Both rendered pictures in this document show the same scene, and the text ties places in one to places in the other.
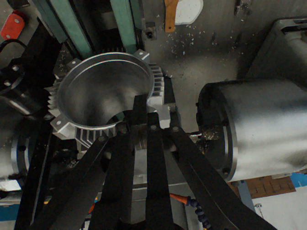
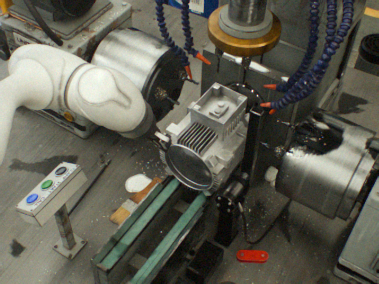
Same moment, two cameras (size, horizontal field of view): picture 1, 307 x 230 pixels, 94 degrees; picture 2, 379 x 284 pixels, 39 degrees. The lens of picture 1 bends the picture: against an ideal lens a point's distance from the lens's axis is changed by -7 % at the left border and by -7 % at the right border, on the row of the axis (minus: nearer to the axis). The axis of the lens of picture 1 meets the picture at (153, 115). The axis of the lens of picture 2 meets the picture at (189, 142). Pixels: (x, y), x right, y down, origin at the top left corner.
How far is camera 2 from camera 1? 1.21 m
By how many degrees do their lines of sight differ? 31
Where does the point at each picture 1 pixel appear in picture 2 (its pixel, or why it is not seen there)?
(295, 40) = (81, 119)
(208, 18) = (129, 169)
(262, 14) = (92, 149)
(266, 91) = not seen: hidden behind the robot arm
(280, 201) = not seen: outside the picture
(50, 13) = (192, 220)
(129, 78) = (191, 164)
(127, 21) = (164, 192)
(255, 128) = not seen: hidden behind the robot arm
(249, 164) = (141, 69)
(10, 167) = (285, 160)
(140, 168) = (193, 112)
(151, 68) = (164, 160)
